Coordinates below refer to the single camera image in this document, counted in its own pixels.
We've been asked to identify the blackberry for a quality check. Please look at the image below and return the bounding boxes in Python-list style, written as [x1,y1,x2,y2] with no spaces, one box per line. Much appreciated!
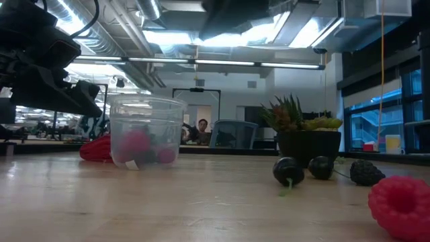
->
[349,159,386,188]

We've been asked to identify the yellow hanging cable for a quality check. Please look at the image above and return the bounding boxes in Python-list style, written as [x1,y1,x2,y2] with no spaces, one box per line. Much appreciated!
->
[378,0,386,152]

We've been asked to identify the clear plastic tub container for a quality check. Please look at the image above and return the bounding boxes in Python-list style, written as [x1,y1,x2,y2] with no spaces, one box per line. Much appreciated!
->
[109,94,188,171]

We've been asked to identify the person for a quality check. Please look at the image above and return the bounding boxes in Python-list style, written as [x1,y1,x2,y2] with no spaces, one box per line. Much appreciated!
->
[181,118,213,146]

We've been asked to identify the folded red cloth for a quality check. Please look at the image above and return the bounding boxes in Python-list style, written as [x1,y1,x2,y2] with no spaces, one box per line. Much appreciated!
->
[79,134,114,164]

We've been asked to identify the black table frame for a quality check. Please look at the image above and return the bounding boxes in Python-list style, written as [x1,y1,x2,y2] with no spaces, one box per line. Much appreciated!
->
[0,139,430,167]

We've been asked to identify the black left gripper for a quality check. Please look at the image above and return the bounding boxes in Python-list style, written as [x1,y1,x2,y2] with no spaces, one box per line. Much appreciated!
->
[0,0,103,118]

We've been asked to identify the red strawberry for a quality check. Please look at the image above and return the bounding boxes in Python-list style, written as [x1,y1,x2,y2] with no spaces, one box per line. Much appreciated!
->
[119,130,152,162]

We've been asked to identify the black stand frame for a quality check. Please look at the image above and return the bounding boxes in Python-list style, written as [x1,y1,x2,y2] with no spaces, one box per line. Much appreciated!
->
[172,87,222,122]

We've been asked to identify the succulents in black pot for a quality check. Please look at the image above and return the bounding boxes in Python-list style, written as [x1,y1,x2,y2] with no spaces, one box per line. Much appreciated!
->
[260,93,343,169]

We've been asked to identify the long ceiling light bar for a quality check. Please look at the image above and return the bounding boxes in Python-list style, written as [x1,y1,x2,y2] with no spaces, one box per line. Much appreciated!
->
[73,55,326,71]

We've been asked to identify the large pink raspberry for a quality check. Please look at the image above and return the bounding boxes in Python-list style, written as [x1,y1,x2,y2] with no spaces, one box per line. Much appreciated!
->
[368,175,430,242]

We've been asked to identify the grey office chair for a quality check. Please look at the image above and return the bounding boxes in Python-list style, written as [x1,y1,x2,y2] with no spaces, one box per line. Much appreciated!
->
[210,120,259,150]

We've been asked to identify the yellow container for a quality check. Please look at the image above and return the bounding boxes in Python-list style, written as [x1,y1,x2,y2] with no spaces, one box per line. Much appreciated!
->
[385,134,402,155]

